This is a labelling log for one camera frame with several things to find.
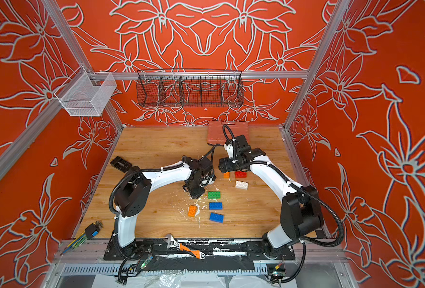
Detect red lego brick right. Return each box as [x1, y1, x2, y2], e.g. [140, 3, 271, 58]
[234, 171, 247, 179]

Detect white lego brick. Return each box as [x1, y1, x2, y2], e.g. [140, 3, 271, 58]
[235, 181, 248, 190]

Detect blue lego brick front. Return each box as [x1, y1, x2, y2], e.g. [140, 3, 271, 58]
[209, 212, 224, 223]

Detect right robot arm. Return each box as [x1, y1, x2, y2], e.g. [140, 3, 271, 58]
[218, 124, 345, 259]

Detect green lego brick centre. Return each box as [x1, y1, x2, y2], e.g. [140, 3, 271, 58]
[207, 191, 221, 199]

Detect red plastic tool case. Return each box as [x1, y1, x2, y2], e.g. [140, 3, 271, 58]
[207, 121, 250, 145]

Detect orange handled adjustable wrench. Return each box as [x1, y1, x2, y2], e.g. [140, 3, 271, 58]
[165, 234, 206, 260]

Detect small black box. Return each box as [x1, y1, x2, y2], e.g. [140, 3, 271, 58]
[111, 156, 132, 173]

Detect hex key set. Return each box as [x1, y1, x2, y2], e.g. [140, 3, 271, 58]
[60, 221, 103, 256]

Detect black wire basket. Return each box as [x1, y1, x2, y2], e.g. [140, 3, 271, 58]
[136, 70, 244, 108]

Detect blue lego brick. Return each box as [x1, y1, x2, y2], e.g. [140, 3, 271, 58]
[208, 202, 223, 211]
[209, 212, 224, 223]

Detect clear plastic bin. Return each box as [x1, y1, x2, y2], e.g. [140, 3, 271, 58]
[54, 72, 117, 117]

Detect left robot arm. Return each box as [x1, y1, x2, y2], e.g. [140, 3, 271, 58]
[109, 156, 216, 260]

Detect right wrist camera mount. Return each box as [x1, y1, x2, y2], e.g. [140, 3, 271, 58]
[224, 142, 235, 159]

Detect orange lego brick front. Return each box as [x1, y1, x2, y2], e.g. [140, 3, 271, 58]
[187, 205, 198, 217]

